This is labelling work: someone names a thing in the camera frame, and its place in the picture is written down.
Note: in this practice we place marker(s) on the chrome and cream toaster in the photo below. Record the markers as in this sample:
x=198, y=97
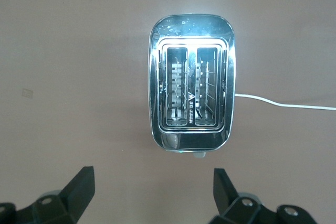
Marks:
x=189, y=140

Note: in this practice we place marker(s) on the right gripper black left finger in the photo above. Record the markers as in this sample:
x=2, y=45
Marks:
x=65, y=208

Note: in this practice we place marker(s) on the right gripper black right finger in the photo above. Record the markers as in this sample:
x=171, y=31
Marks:
x=244, y=213

